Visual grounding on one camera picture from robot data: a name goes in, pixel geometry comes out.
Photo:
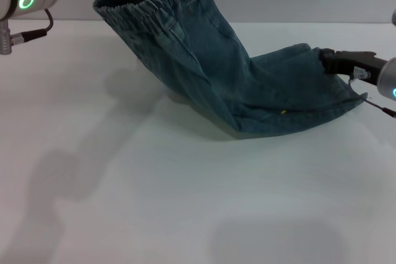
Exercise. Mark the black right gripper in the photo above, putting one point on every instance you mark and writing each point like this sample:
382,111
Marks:
362,64

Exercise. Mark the blue denim shorts basketball print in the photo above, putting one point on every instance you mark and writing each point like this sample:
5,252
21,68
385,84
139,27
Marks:
222,69

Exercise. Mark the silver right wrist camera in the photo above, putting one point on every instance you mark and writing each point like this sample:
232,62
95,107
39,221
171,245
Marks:
394,16

